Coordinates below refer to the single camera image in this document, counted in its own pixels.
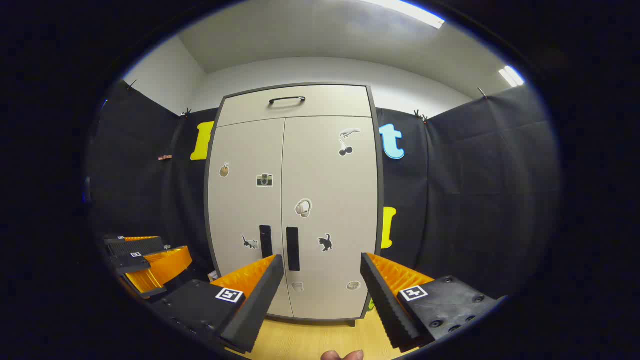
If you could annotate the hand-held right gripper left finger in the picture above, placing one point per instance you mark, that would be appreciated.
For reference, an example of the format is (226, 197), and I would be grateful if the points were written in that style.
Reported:
(255, 310)

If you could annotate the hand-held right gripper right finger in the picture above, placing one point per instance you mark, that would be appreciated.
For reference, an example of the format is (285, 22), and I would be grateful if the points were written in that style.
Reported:
(387, 307)

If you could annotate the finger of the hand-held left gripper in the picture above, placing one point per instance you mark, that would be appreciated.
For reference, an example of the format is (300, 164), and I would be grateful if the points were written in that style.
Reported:
(132, 263)
(135, 246)

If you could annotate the beige door with camera sticker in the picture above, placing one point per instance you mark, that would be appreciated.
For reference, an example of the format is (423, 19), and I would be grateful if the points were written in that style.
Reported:
(240, 210)

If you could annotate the beige double-door shoe cabinet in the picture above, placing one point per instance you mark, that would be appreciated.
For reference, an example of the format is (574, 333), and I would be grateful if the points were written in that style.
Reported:
(379, 200)

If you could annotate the beige door with headphone sticker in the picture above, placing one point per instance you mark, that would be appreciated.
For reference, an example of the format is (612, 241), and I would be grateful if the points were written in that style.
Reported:
(330, 190)

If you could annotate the beige cabinet drawer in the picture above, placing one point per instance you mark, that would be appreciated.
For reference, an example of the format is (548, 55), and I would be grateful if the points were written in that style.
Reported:
(340, 102)

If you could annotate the white small box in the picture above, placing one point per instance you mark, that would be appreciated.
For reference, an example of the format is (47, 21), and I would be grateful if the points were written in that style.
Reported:
(213, 275)

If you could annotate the black backdrop cloth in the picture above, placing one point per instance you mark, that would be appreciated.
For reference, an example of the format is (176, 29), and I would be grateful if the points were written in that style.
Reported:
(475, 200)

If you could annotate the short ceiling light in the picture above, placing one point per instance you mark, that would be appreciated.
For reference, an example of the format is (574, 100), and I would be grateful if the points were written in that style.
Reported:
(511, 76)

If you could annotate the long ceiling light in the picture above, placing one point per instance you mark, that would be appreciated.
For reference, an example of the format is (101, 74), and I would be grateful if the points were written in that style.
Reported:
(410, 11)

